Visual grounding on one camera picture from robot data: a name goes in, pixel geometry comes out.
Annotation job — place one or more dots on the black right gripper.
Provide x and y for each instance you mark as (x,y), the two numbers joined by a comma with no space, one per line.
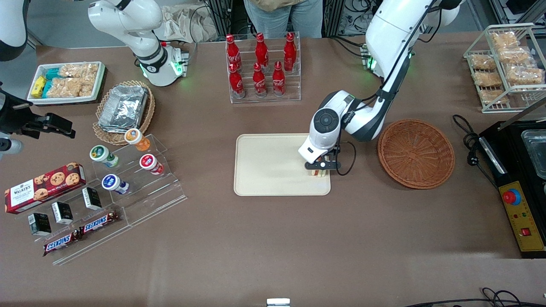
(16,116)

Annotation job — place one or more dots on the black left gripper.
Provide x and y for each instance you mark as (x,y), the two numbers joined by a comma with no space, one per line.
(332,153)

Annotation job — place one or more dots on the triangular white bread sandwich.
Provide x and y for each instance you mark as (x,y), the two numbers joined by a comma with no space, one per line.
(320,172)

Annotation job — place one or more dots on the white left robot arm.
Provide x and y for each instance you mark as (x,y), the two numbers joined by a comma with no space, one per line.
(392,34)

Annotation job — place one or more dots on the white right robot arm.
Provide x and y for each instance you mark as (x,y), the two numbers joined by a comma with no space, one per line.
(128,21)

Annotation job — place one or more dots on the cream plastic tray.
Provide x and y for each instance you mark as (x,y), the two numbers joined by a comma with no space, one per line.
(268,166)

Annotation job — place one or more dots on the white rectangular snack tray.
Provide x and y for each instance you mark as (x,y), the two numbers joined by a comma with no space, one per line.
(100,81)

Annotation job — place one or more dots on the light wicker basket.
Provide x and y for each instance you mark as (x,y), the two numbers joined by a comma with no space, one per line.
(149,115)

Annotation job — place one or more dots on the brown wicker basket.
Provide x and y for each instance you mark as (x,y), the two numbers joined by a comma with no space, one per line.
(416,153)

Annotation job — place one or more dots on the teal snack packet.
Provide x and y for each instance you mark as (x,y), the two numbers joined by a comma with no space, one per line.
(53,73)
(46,88)

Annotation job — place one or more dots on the clear bag of rice crackers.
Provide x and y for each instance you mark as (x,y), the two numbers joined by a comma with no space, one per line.
(68,87)
(79,70)

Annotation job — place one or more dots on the yellow snack packet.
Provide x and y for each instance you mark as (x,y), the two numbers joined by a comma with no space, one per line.
(38,86)

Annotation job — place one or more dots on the green lid yogurt cup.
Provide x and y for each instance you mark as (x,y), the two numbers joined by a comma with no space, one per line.
(102,154)

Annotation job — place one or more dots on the red Walkers cookie box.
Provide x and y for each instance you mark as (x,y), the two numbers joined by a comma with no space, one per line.
(42,187)

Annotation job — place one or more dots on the stack of foil containers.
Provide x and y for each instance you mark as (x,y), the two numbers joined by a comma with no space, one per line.
(123,108)

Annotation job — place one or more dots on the orange lid yogurt cup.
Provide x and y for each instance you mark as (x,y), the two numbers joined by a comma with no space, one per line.
(135,138)

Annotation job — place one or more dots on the blue lid yogurt cup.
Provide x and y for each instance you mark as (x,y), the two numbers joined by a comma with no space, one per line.
(113,183)

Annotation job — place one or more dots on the small black box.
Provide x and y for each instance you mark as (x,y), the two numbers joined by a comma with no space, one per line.
(91,198)
(62,213)
(39,224)

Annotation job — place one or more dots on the clear acrylic bottle rack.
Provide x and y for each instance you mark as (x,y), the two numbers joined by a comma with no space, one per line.
(294,87)

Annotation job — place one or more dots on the red lid yogurt cup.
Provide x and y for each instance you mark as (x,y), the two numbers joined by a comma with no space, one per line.
(149,163)

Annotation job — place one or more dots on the red cola bottle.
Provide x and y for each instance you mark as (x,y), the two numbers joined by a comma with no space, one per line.
(259,83)
(236,83)
(290,51)
(232,51)
(261,49)
(278,81)

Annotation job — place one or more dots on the Snickers chocolate bar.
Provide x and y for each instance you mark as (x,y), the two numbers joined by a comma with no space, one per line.
(62,243)
(99,223)

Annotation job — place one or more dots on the clear acrylic stepped stand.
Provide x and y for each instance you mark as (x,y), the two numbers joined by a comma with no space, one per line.
(98,243)
(162,192)

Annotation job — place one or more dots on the small white metal object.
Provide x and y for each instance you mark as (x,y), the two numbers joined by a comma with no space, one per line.
(278,302)

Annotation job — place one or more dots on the person in jeans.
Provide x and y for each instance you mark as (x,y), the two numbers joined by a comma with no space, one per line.
(281,19)

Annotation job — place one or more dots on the crumpled beige bag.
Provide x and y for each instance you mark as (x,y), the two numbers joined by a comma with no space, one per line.
(183,23)

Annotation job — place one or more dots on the clear bag of fried snacks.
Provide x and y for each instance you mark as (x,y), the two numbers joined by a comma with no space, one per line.
(515,55)
(503,39)
(524,75)
(482,62)
(487,79)
(495,97)

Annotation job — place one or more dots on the black appliance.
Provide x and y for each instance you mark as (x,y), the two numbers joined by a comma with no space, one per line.
(512,149)

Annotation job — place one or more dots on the yellow control panel box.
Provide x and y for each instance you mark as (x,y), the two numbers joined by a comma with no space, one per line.
(522,217)

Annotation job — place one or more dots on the steel pan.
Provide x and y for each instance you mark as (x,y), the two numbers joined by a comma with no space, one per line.
(535,153)

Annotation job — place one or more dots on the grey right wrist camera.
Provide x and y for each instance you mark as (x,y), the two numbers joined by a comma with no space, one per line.
(12,147)

